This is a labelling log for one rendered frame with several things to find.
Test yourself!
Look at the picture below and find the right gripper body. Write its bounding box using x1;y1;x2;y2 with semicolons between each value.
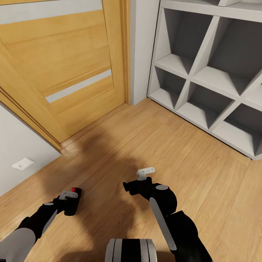
128;177;152;198

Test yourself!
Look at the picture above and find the digital camera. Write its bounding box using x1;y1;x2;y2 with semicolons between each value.
64;187;82;216

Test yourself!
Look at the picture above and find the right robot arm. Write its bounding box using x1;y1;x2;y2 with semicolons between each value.
123;167;213;262

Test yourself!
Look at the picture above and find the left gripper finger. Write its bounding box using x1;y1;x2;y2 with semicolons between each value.
71;201;78;209

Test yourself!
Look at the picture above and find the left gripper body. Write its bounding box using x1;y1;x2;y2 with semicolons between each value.
53;198;74;213

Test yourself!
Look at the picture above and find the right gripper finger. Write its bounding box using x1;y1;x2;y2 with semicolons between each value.
123;182;129;192

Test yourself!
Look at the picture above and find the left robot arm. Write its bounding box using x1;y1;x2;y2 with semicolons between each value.
0;191;78;262

